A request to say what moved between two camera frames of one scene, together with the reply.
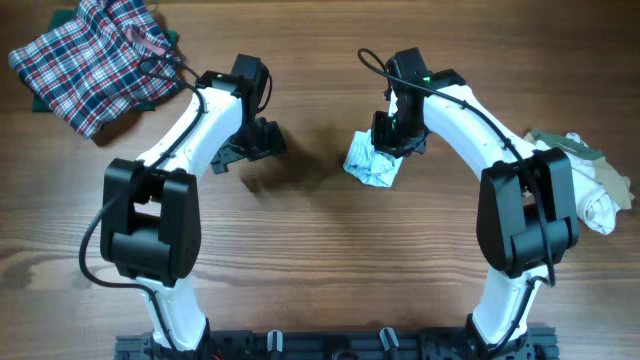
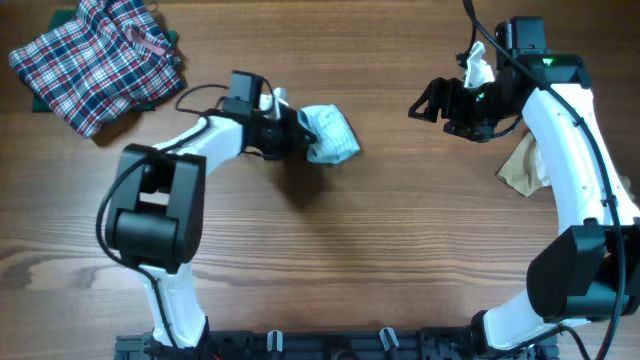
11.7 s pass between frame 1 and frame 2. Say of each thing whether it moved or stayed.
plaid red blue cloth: stayed
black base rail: stayed
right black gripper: moved
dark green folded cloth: stayed
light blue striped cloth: moved
